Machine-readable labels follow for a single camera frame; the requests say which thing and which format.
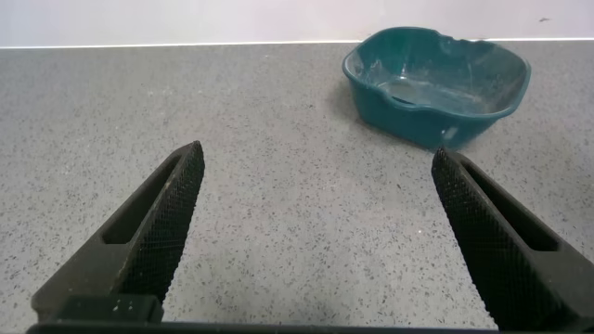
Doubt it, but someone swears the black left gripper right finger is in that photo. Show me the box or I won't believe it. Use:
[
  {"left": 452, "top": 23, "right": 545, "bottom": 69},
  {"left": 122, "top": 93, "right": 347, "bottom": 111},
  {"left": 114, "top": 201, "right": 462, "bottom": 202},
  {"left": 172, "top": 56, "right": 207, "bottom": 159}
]
[{"left": 430, "top": 147, "right": 594, "bottom": 332}]

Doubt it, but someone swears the teal plastic tray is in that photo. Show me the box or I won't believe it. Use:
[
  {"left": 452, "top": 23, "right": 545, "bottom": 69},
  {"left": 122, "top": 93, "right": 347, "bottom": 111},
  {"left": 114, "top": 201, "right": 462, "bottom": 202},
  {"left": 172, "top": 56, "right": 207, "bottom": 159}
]
[{"left": 342, "top": 26, "right": 533, "bottom": 152}]

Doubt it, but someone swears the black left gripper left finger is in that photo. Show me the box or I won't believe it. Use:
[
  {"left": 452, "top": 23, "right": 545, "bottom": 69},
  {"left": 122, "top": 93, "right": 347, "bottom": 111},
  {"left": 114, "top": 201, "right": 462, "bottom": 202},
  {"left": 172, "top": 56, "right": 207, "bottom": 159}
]
[{"left": 31, "top": 140, "right": 206, "bottom": 324}]

